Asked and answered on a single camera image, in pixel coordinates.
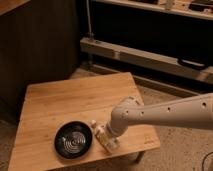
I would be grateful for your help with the metal pole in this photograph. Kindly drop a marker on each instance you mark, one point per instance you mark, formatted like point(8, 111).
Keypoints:
point(90, 32)

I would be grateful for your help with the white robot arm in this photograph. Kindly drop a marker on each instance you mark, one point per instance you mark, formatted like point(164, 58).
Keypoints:
point(192, 112)

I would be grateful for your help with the clear plastic bottle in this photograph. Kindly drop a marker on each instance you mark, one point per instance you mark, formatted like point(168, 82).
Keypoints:
point(109, 143)

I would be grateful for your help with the grey metal beam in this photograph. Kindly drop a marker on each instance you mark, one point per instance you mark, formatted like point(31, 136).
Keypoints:
point(145, 59)

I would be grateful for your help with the black handle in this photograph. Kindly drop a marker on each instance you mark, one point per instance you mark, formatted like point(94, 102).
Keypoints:
point(195, 66)

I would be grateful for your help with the wooden shelf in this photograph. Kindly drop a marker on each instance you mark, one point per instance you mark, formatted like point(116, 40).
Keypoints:
point(176, 7)

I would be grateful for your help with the wooden cabinet top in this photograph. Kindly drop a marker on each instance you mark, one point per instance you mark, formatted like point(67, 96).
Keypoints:
point(8, 5)

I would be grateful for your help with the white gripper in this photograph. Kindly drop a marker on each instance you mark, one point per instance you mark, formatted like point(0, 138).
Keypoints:
point(115, 130)

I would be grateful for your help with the black ceramic bowl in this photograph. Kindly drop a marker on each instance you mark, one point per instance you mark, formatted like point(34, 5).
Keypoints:
point(73, 140)

